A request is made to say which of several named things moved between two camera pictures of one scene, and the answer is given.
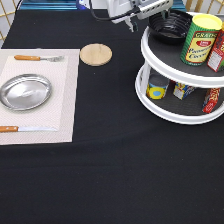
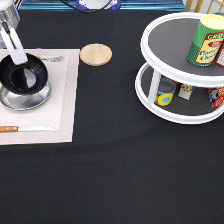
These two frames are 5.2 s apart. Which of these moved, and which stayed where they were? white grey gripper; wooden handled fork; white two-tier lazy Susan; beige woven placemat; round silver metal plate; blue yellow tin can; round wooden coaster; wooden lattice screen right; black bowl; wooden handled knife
Moved: white grey gripper; blue yellow tin can; white two-tier lazy Susan; black bowl
Stayed: wooden lattice screen right; round wooden coaster; beige woven placemat; wooden handled fork; round silver metal plate; wooden handled knife
